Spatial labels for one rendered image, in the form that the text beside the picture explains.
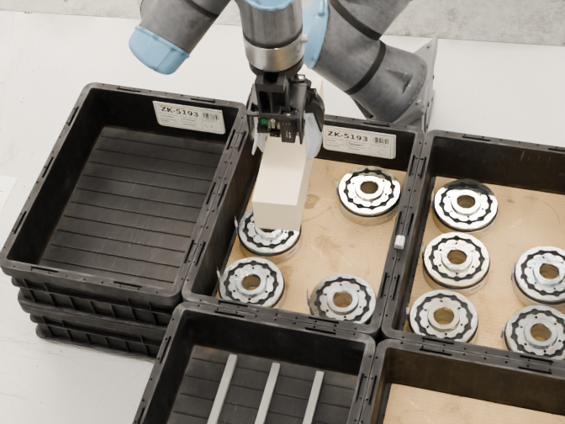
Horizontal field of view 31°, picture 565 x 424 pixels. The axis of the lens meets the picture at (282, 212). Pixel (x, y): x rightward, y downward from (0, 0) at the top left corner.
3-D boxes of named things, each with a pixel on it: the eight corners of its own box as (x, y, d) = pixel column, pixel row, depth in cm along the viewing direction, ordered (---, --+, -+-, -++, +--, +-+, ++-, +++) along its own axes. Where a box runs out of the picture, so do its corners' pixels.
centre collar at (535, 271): (531, 259, 160) (532, 257, 159) (564, 261, 159) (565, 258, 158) (532, 285, 157) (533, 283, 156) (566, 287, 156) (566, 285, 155)
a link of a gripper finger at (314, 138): (308, 181, 144) (285, 138, 138) (314, 148, 148) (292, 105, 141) (329, 178, 143) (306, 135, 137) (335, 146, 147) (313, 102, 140)
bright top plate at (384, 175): (344, 165, 174) (344, 162, 174) (403, 171, 173) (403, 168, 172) (334, 211, 169) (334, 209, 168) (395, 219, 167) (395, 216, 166)
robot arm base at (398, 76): (372, 92, 203) (334, 66, 199) (426, 44, 194) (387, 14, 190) (371, 141, 192) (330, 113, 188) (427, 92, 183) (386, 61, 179)
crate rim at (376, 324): (251, 113, 176) (250, 103, 175) (425, 137, 170) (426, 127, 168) (180, 307, 154) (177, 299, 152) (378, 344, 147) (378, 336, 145)
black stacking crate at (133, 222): (101, 127, 190) (87, 83, 181) (256, 150, 184) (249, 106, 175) (16, 305, 167) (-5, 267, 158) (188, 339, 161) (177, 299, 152)
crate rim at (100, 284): (89, 89, 183) (86, 80, 181) (251, 113, 176) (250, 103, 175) (-3, 273, 160) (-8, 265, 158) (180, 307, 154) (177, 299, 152)
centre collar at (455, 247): (445, 242, 163) (445, 240, 162) (476, 250, 161) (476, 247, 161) (436, 267, 160) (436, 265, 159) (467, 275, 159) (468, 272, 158)
